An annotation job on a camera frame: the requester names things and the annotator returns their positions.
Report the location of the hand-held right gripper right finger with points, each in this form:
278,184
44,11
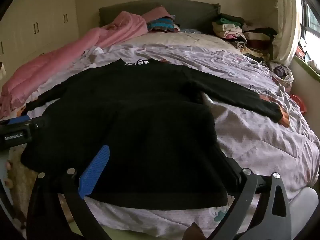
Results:
250,187

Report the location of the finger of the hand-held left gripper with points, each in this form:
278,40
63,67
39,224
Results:
21,119

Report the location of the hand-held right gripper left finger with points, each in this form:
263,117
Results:
95,170

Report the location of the black sweater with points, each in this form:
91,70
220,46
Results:
137,120

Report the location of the crumpled grey clothes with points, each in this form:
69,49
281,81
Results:
282,71

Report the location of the striped folded clothes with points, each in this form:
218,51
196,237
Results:
161,25

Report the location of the pile of folded clothes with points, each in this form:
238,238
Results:
232,27

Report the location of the person's left hand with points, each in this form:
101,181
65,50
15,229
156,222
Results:
8,165

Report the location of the pale printed duvet cover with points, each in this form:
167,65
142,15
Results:
250,135

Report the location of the pale grey cloth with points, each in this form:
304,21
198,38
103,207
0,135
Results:
303,205

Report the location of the pink blanket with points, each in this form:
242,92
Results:
62,57

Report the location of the cream wardrobe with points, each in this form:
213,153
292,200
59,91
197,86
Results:
37,10

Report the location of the colourful clutter pile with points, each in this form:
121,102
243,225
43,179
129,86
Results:
308,55

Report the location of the beige bed sheet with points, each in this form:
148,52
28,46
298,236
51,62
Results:
190,40

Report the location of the window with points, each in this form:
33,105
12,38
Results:
312,37

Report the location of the blue floral cloth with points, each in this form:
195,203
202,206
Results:
187,30

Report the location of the cream curtain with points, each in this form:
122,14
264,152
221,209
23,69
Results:
287,17

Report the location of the grey-green headboard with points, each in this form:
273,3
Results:
190,12

